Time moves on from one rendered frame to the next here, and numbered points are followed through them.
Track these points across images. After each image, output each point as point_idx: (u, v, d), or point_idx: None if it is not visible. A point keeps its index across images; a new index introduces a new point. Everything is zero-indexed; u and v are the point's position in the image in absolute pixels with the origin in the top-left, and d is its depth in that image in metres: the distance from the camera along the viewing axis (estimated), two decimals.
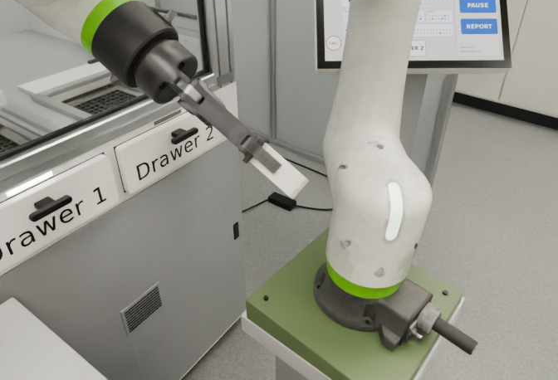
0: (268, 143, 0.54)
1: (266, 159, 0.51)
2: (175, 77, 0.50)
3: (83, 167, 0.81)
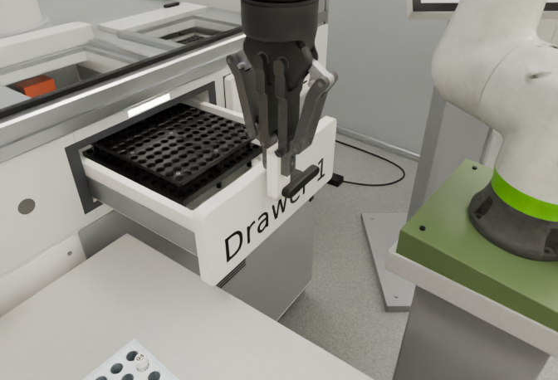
0: (279, 156, 0.49)
1: (267, 153, 0.52)
2: None
3: (317, 130, 0.62)
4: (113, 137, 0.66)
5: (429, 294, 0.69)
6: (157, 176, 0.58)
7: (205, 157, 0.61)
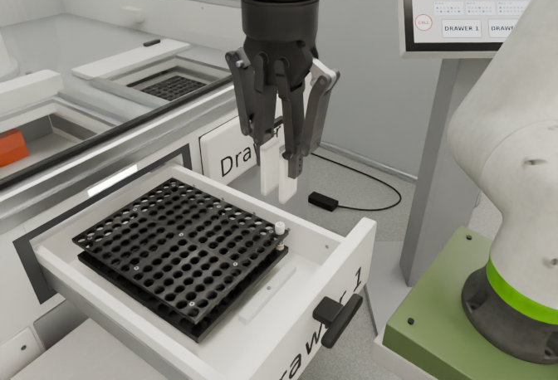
0: (286, 158, 0.48)
1: (261, 151, 0.53)
2: None
3: (357, 242, 0.52)
4: (113, 241, 0.56)
5: None
6: (167, 305, 0.48)
7: (223, 275, 0.51)
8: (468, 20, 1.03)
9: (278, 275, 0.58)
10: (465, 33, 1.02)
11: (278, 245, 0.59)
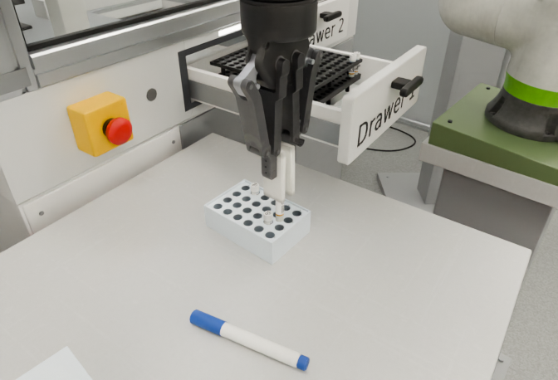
0: (300, 145, 0.51)
1: (266, 165, 0.50)
2: (254, 50, 0.42)
3: (415, 53, 0.75)
4: (240, 62, 0.80)
5: (453, 182, 0.87)
6: None
7: (324, 74, 0.75)
8: None
9: None
10: None
11: (354, 70, 0.82)
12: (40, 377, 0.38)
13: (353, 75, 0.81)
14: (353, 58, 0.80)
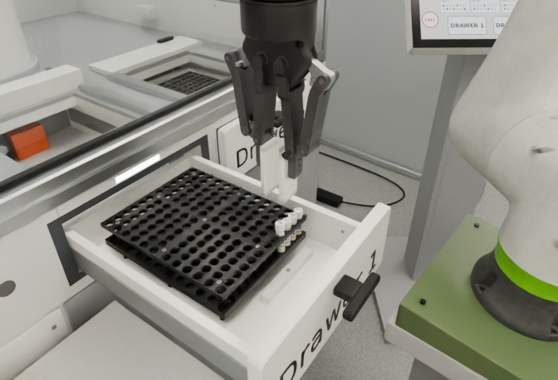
0: (286, 158, 0.48)
1: None
2: None
3: (373, 225, 0.55)
4: (140, 226, 0.59)
5: None
6: (195, 284, 0.51)
7: (247, 256, 0.54)
8: (473, 17, 1.06)
9: (296, 259, 0.61)
10: (471, 30, 1.05)
11: (296, 229, 0.62)
12: None
13: (294, 237, 0.61)
14: (292, 221, 0.59)
